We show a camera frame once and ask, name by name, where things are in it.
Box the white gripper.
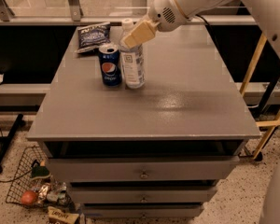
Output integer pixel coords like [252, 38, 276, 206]
[120, 0, 189, 49]

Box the clear blue-labelled plastic bottle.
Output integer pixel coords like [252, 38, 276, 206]
[119, 18, 145, 89]

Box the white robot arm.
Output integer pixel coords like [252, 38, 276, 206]
[121, 0, 280, 224]

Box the blue pepsi can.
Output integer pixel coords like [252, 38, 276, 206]
[99, 43, 122, 87]

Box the dark blue chip bag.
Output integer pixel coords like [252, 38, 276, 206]
[76, 22, 111, 54]

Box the grey drawer cabinet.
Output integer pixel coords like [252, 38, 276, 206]
[28, 26, 259, 209]

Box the top grey drawer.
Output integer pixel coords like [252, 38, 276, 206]
[47, 156, 239, 182]

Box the grey drawer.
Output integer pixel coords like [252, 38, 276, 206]
[82, 204, 203, 218]
[68, 186, 217, 203]
[47, 156, 239, 182]

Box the middle grey drawer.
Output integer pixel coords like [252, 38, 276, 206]
[68, 186, 217, 203]

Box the green sponge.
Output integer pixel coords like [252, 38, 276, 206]
[31, 166, 50, 180]

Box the bottom grey drawer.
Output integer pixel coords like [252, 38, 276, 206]
[82, 204, 203, 218]

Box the crumpled silver wrapper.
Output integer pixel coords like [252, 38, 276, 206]
[38, 182, 66, 203]

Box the black metal stand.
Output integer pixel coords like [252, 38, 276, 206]
[0, 105, 39, 174]

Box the orange fruit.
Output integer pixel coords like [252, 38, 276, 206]
[21, 190, 37, 205]

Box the yellow snack bag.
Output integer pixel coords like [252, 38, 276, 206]
[48, 206, 78, 224]

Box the black cable behind table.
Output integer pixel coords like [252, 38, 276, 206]
[195, 13, 223, 58]

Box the grey metal railing post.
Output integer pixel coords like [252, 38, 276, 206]
[68, 0, 82, 21]

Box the black cable on floor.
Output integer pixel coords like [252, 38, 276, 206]
[0, 109, 34, 184]

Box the black wire basket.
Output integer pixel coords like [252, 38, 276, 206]
[6, 147, 72, 208]

